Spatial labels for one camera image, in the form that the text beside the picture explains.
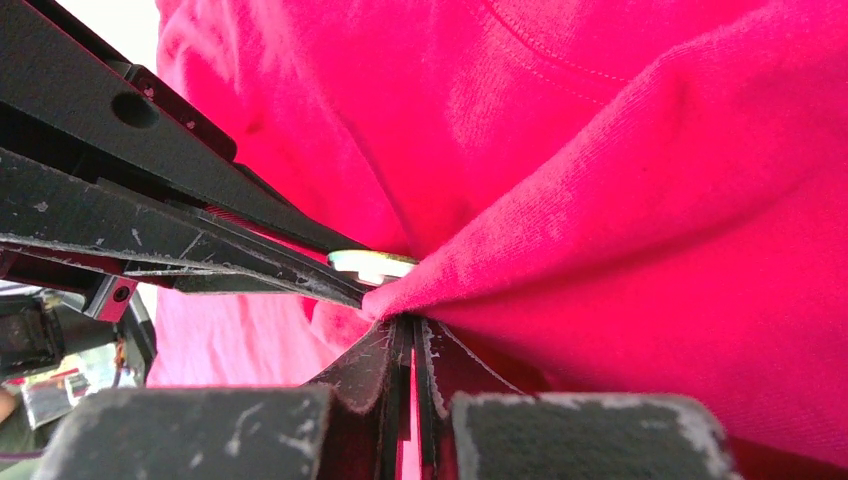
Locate red t-shirt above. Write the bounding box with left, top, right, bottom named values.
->
left=149, top=1, right=847, bottom=479

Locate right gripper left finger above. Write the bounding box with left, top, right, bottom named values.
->
left=308, top=319, right=412, bottom=479

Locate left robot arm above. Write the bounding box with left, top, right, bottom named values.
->
left=1, top=1, right=365, bottom=379

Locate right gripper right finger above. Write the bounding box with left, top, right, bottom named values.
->
left=413, top=318, right=525, bottom=479

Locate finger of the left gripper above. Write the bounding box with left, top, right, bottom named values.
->
left=1, top=150, right=369, bottom=308
left=1, top=1, right=357, bottom=253

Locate white round pin brooch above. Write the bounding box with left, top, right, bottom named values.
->
left=327, top=250, right=418, bottom=287

